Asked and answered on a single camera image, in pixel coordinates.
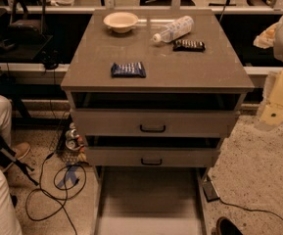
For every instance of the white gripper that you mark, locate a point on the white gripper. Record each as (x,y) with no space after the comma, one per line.
(272,113)

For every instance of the blue rxbar blueberry bar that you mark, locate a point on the blue rxbar blueberry bar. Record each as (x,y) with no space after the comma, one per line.
(128,70)

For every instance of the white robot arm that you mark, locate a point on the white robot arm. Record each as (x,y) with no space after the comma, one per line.
(272,37)

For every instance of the grey drawer cabinet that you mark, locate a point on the grey drawer cabinet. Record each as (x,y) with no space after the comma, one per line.
(213,80)

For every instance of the open bottom grey drawer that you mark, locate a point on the open bottom grey drawer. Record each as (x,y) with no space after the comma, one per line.
(150,201)

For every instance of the middle grey drawer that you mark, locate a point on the middle grey drawer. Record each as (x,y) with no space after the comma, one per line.
(152,157)

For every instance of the top grey drawer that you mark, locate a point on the top grey drawer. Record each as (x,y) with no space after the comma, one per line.
(153,123)

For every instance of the black floor power box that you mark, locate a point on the black floor power box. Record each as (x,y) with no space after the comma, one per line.
(210,191)

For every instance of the dark brown snack bar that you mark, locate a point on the dark brown snack bar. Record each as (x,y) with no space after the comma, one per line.
(189,45)

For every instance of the dark shoe bottom right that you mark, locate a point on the dark shoe bottom right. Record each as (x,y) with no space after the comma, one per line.
(224,226)

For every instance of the clear plastic water bottle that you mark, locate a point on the clear plastic water bottle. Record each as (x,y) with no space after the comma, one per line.
(174,30)

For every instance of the white bowl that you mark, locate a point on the white bowl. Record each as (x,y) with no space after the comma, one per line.
(120,22)

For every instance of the blue tape cross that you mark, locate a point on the blue tape cross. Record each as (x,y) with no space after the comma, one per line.
(69,178)

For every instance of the brown shoe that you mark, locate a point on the brown shoe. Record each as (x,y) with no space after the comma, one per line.
(21,150)

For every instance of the black bag on shelf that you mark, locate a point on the black bag on shelf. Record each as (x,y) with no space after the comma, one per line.
(23,27)

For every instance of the black handheld device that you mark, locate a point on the black handheld device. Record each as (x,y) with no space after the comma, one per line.
(4,154)

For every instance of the cans in wire basket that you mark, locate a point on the cans in wire basket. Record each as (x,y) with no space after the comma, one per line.
(73,139)

